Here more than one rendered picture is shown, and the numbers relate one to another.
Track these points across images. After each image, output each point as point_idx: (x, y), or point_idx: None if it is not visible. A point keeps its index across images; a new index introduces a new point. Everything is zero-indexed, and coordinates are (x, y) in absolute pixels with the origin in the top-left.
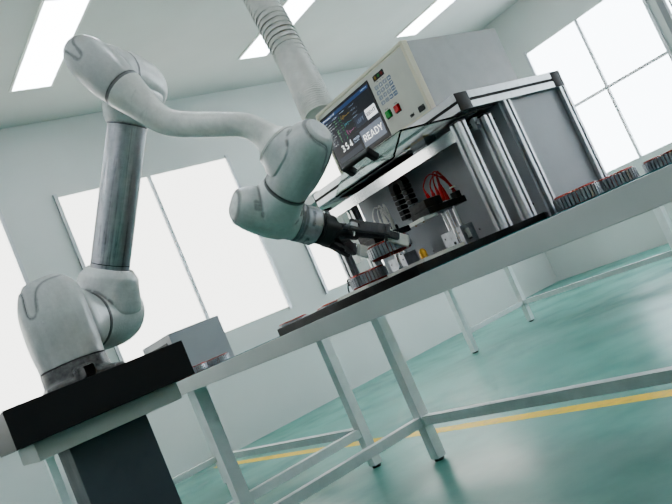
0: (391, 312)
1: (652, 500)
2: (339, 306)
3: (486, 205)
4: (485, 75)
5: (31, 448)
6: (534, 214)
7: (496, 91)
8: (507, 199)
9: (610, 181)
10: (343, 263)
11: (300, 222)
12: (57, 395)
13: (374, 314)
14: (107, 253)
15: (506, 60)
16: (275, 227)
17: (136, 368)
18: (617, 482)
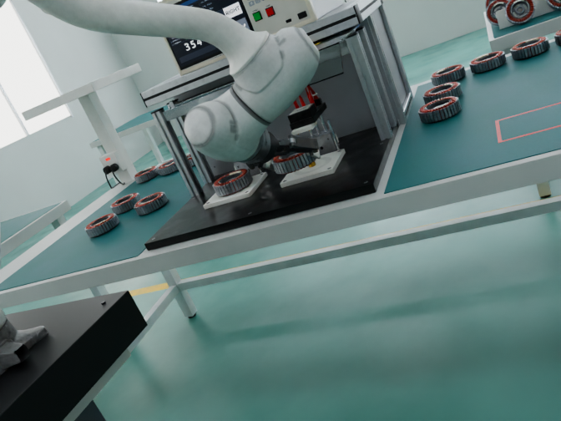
0: (341, 229)
1: (446, 335)
2: (250, 220)
3: (374, 116)
4: None
5: None
6: (396, 123)
7: (366, 6)
8: (359, 107)
9: (447, 95)
10: (179, 164)
11: (258, 142)
12: (17, 408)
13: (316, 231)
14: None
15: None
16: (241, 150)
17: (94, 339)
18: (399, 322)
